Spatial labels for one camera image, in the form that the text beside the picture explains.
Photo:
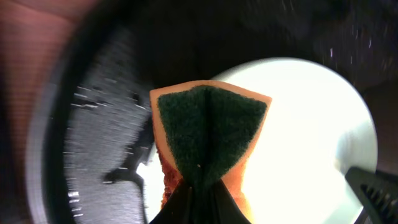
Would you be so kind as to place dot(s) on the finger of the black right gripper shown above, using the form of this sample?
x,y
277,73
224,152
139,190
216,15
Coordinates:
x,y
377,192

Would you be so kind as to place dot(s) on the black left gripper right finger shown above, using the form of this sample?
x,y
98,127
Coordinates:
x,y
223,207

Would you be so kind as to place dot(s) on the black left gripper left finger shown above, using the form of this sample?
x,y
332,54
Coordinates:
x,y
177,209

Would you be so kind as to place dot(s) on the yellow green scrub sponge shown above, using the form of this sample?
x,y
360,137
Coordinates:
x,y
205,131

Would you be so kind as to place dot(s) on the light blue plate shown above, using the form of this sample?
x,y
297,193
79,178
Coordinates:
x,y
317,127

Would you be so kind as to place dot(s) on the round black tray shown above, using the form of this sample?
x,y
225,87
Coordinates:
x,y
84,135

